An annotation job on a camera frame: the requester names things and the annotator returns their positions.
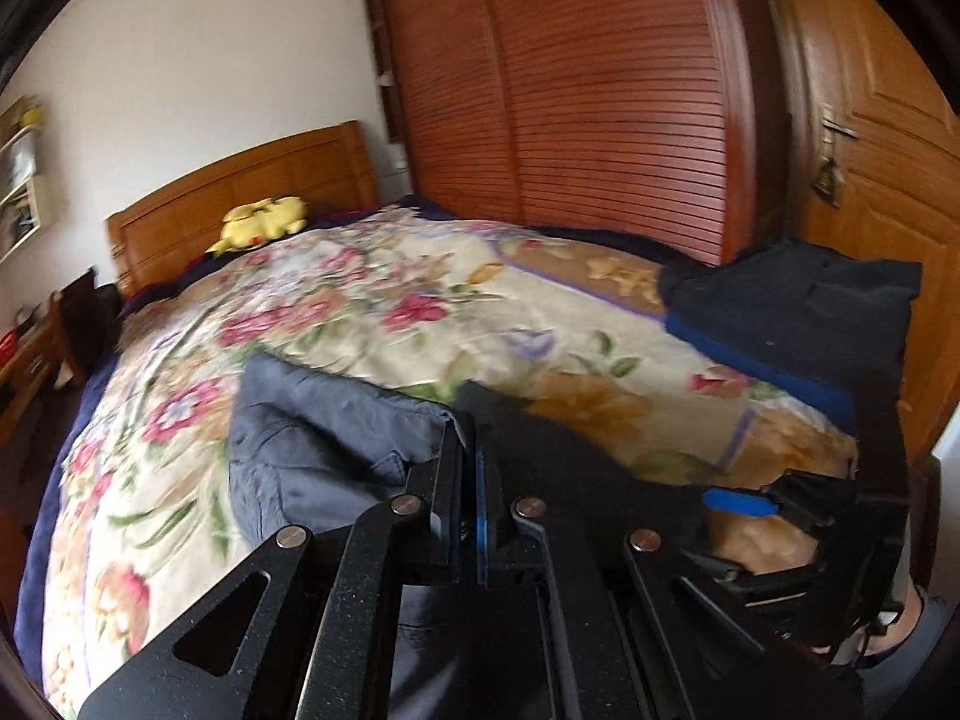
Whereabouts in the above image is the wooden room door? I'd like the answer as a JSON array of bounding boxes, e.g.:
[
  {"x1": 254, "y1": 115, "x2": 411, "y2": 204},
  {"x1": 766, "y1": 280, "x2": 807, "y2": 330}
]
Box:
[{"x1": 773, "y1": 0, "x2": 958, "y2": 461}]

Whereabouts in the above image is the red basket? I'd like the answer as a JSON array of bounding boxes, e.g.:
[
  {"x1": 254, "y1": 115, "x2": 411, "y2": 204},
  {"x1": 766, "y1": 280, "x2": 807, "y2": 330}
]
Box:
[{"x1": 0, "y1": 328, "x2": 18, "y2": 369}]

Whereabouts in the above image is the wooden louvered wardrobe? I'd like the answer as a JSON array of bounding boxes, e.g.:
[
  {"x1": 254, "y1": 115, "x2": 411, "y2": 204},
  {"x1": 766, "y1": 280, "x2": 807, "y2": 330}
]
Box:
[{"x1": 368, "y1": 0, "x2": 789, "y2": 265}]

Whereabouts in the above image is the wooden desk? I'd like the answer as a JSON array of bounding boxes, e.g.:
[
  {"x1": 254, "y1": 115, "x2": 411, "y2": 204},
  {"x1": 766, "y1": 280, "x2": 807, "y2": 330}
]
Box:
[{"x1": 0, "y1": 316, "x2": 62, "y2": 445}]

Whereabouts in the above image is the white wall shelf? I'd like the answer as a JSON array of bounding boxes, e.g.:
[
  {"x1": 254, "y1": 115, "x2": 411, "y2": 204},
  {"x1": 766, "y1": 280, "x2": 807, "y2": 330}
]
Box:
[{"x1": 0, "y1": 96, "x2": 55, "y2": 262}]

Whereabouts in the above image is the yellow plush toy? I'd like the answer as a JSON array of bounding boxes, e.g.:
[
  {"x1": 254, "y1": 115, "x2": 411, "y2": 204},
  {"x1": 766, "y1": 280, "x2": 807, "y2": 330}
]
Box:
[{"x1": 206, "y1": 195, "x2": 308, "y2": 255}]

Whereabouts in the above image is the brass door handle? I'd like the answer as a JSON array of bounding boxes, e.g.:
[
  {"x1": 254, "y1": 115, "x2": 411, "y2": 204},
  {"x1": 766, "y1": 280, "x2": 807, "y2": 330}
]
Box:
[{"x1": 811, "y1": 103, "x2": 859, "y2": 208}]

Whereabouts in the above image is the floral bed quilt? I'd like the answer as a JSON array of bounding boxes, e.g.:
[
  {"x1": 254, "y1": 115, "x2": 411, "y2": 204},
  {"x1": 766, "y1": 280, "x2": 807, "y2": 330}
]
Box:
[{"x1": 43, "y1": 203, "x2": 856, "y2": 717}]

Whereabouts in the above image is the dark wooden chair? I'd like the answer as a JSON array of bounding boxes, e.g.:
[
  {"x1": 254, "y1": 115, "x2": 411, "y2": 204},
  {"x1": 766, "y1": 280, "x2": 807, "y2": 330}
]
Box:
[{"x1": 49, "y1": 266, "x2": 112, "y2": 387}]

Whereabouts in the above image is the dark navy jacket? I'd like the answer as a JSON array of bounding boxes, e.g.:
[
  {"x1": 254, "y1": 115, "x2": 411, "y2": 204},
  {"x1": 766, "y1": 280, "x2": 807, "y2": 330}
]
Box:
[{"x1": 226, "y1": 353, "x2": 701, "y2": 718}]

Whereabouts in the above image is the person's right hand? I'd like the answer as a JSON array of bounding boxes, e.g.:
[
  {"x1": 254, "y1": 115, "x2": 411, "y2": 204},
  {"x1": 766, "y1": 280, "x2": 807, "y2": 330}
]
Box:
[{"x1": 859, "y1": 582, "x2": 924, "y2": 656}]

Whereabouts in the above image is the wooden bed headboard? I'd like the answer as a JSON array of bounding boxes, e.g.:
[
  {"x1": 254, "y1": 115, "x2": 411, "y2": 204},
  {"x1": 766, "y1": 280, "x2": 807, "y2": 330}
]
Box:
[{"x1": 106, "y1": 121, "x2": 381, "y2": 298}]

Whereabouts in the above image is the folded dark clothes pile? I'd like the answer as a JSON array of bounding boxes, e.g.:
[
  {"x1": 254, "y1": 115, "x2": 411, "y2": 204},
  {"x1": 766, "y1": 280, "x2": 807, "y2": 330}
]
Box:
[{"x1": 658, "y1": 239, "x2": 923, "y2": 434}]

